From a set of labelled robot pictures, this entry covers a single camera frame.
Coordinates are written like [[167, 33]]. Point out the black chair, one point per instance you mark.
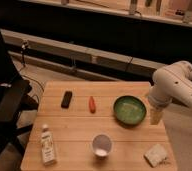
[[14, 100]]

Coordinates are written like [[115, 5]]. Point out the black rectangular block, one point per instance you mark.
[[66, 99]]

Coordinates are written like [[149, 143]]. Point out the white squeeze bottle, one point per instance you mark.
[[47, 146]]

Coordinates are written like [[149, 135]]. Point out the white plastic cup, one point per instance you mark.
[[101, 145]]

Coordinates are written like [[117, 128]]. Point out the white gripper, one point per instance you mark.
[[155, 115]]

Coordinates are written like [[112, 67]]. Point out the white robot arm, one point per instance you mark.
[[170, 81]]

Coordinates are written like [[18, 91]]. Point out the green ceramic bowl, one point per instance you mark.
[[129, 110]]

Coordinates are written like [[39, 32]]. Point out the beige sponge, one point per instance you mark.
[[155, 155]]

